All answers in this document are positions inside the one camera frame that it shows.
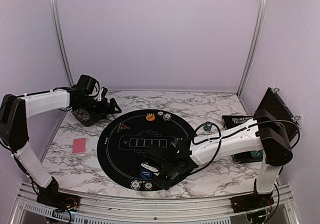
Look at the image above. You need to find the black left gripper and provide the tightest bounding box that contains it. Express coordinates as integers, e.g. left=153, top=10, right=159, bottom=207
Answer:
left=75, top=96, right=121, bottom=122

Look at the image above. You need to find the blue small blind button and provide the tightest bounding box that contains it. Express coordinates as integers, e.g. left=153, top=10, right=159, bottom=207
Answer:
left=140, top=169, right=153, bottom=180

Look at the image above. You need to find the red playing card deck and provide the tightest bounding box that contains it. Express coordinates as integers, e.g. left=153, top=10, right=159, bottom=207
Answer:
left=72, top=137, right=87, bottom=155

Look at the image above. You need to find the orange big blind button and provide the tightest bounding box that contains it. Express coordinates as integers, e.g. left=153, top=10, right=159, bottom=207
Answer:
left=145, top=114, right=156, bottom=122

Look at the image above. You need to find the red triangular all-in marker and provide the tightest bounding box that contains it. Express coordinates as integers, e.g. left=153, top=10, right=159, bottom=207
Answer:
left=117, top=123, right=130, bottom=133

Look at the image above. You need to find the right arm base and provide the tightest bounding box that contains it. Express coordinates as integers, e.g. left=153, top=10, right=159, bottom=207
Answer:
left=230, top=192, right=274, bottom=221

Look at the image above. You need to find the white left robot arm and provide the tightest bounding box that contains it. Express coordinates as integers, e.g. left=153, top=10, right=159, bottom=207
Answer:
left=0, top=74, right=122, bottom=207

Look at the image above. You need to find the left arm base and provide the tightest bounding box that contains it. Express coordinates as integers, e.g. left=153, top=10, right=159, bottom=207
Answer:
left=36, top=182, right=80, bottom=212

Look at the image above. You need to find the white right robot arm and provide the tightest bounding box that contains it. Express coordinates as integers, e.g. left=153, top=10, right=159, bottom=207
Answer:
left=140, top=109, right=299, bottom=208

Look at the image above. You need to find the black floral patterned pouch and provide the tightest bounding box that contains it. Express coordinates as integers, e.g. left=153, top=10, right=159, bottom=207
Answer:
left=71, top=109, right=107, bottom=127

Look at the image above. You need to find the green poker chip stack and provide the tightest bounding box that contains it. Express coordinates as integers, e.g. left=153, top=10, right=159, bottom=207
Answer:
left=203, top=123, right=213, bottom=132

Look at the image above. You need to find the round black poker mat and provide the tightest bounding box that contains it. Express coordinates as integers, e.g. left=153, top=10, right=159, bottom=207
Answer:
left=97, top=109, right=198, bottom=192

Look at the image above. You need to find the black poker chip case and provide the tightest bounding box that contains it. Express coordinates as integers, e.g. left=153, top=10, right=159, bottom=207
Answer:
left=222, top=87, right=301, bottom=167

